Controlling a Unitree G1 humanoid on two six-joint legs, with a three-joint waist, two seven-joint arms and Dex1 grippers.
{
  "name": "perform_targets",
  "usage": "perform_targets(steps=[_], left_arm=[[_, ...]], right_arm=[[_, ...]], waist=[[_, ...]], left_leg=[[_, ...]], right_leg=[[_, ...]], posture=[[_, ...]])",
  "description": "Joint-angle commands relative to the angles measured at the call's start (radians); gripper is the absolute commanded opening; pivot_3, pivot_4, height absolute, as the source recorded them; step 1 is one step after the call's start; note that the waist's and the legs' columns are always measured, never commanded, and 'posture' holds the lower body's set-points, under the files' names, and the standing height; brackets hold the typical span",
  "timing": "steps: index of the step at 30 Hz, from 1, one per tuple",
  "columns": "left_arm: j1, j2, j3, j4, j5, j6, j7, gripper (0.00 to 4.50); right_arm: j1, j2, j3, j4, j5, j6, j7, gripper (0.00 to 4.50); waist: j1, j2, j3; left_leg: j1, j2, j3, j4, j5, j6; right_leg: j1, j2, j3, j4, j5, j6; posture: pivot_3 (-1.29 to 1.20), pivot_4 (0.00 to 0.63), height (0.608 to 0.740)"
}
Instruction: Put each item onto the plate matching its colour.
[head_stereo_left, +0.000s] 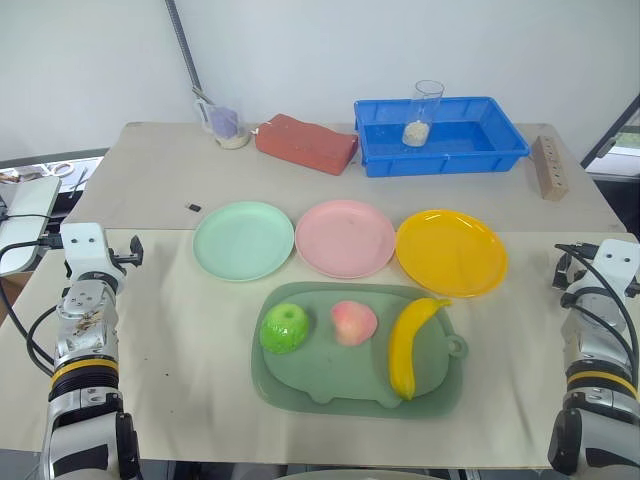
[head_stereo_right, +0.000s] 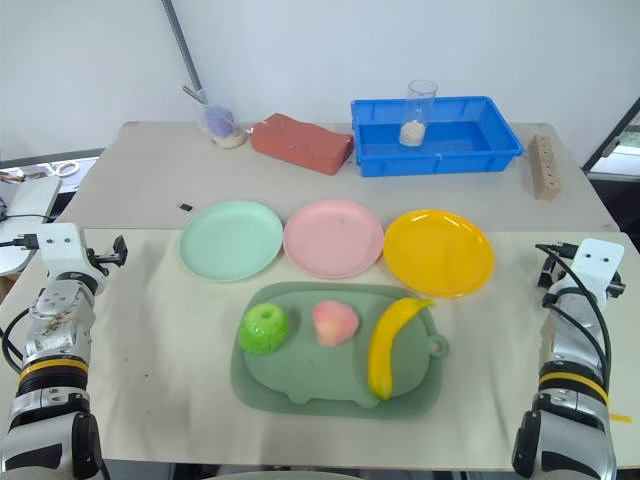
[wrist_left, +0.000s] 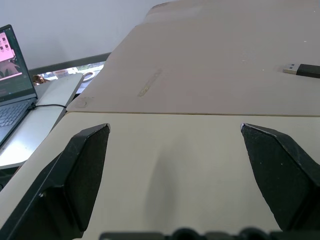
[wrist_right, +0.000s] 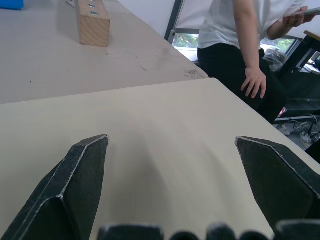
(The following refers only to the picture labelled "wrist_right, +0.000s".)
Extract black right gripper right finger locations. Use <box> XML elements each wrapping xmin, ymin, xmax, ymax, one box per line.
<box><xmin>234</xmin><ymin>135</ymin><xmax>320</xmax><ymax>233</ymax></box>

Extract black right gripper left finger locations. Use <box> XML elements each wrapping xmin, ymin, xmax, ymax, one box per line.
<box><xmin>0</xmin><ymin>134</ymin><xmax>110</xmax><ymax>240</ymax></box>

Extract person's right hand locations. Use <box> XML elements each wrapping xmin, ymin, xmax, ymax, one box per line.
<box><xmin>240</xmin><ymin>66</ymin><xmax>267</xmax><ymax>100</ymax></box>

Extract person's left hand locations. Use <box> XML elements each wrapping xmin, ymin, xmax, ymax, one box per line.
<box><xmin>282</xmin><ymin>6</ymin><xmax>316</xmax><ymax>28</ymax></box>

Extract black desk with wooden top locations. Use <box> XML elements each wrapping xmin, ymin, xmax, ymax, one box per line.
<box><xmin>276</xmin><ymin>30</ymin><xmax>320</xmax><ymax>80</ymax></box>

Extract person in white shirt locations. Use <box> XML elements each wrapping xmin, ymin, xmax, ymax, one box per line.
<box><xmin>197</xmin><ymin>0</ymin><xmax>307</xmax><ymax>125</ymax></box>

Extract wooden block with bolts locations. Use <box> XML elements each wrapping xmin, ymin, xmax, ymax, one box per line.
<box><xmin>75</xmin><ymin>0</ymin><xmax>111</xmax><ymax>48</ymax></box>

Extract silver smartphone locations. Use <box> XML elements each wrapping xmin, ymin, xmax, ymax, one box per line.
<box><xmin>283</xmin><ymin>7</ymin><xmax>320</xmax><ymax>18</ymax></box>

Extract blue box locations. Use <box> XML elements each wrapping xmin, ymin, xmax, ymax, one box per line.
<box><xmin>0</xmin><ymin>0</ymin><xmax>25</xmax><ymax>11</ymax></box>

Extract tangled cables on floor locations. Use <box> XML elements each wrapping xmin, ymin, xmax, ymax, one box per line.
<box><xmin>274</xmin><ymin>113</ymin><xmax>320</xmax><ymax>145</ymax></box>

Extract grey metal window frame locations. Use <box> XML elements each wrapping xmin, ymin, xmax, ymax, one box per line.
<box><xmin>164</xmin><ymin>0</ymin><xmax>186</xmax><ymax>46</ymax></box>

